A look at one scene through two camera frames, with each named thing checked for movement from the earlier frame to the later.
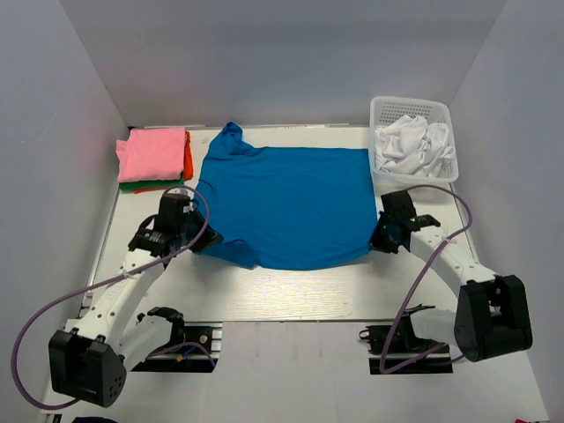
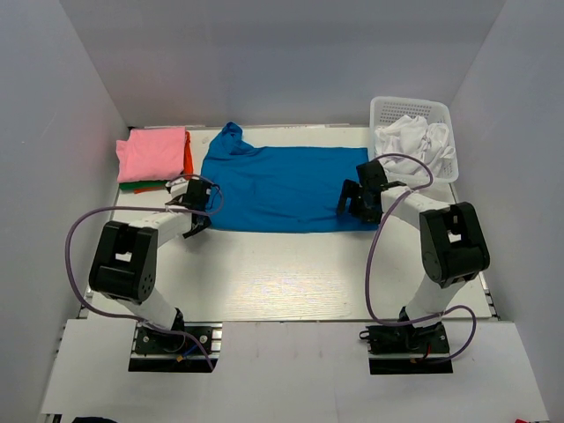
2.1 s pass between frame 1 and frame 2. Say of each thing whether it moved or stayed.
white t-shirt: stayed
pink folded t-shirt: stayed
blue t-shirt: moved
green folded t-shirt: stayed
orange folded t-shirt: stayed
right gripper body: moved
